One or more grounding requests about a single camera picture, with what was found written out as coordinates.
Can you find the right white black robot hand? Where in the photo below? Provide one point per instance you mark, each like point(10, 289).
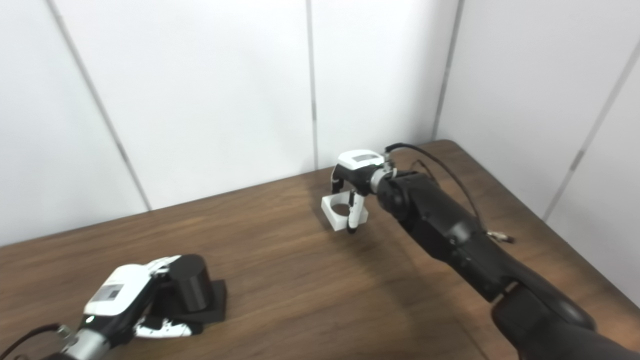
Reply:
point(357, 165)

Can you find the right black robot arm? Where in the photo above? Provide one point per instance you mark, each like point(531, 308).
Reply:
point(460, 240)

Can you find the black peg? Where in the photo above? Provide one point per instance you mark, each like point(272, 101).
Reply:
point(195, 285)

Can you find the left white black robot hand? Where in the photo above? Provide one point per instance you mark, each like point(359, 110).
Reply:
point(117, 295)

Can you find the white square piece with hole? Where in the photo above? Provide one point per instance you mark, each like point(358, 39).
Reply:
point(334, 217)

